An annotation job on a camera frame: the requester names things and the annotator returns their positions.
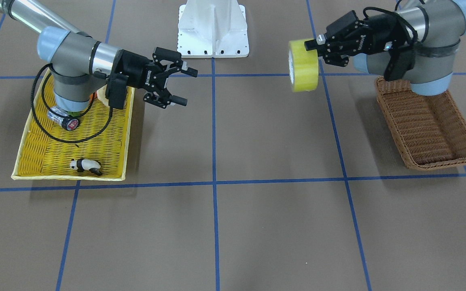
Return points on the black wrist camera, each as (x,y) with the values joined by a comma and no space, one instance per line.
(116,90)
(401,61)

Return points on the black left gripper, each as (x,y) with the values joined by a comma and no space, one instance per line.
(372,39)

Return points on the yellow clear tape roll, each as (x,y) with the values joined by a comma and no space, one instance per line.
(303,66)

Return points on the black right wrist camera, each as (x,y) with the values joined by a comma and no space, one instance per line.
(116,90)

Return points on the brown wicker basket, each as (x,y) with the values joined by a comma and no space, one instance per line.
(428,131)

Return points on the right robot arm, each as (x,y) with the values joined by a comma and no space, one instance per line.
(81,65)

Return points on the yellow woven plastic basket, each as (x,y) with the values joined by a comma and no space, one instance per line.
(46,149)

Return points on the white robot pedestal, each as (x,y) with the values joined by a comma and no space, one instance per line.
(212,29)

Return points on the silver black battery can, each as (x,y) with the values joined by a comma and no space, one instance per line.
(63,118)

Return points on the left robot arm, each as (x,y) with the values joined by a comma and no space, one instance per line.
(416,42)

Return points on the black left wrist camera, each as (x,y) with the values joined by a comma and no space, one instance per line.
(401,61)

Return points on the panda figurine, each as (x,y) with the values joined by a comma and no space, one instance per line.
(81,165)

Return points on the toy croissant bread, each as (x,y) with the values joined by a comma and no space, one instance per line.
(101,95)

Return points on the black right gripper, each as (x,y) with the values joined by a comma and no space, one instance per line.
(135,69)

